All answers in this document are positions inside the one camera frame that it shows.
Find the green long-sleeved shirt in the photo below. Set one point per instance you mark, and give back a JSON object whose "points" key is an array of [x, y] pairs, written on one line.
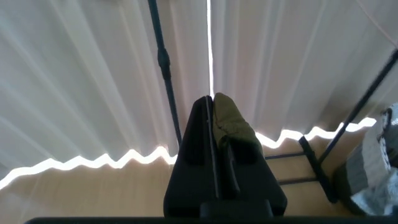
{"points": [[230, 121]]}

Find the black clothes rack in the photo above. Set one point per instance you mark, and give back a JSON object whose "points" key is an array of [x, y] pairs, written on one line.
{"points": [[163, 62]]}

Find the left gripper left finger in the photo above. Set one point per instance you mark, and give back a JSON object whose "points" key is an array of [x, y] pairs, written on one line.
{"points": [[192, 174]]}

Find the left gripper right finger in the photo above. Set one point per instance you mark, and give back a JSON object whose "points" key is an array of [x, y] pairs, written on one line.
{"points": [[255, 189]]}

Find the white laundry basket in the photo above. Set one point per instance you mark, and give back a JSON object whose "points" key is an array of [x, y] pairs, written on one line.
{"points": [[370, 155]]}

